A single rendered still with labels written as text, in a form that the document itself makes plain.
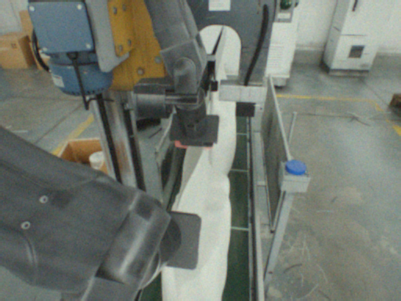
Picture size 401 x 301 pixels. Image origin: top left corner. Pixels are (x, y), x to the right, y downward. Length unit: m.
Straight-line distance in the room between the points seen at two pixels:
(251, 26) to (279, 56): 2.88
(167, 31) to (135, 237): 0.31
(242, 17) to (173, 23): 0.38
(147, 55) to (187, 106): 0.42
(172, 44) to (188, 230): 0.27
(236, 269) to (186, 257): 0.80
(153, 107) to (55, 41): 0.26
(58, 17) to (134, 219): 0.51
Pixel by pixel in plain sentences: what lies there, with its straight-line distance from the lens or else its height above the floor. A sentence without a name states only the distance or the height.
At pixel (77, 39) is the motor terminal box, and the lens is 0.64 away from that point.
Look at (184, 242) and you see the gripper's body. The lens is 0.35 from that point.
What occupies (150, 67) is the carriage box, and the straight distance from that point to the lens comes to 0.86.
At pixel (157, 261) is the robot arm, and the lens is 0.26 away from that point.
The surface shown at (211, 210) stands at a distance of 0.72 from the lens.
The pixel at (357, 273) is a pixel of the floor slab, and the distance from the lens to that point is 1.79.
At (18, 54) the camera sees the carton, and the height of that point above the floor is 0.22.
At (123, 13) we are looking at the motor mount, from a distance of 0.77.
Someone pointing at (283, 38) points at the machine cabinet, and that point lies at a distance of 3.61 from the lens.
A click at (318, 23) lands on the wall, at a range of 5.00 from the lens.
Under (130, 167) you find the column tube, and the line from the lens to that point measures 1.17.
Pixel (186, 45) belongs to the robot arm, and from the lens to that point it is 0.42.
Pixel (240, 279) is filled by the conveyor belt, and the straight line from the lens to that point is 1.13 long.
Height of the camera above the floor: 1.36
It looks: 35 degrees down
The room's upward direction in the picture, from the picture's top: straight up
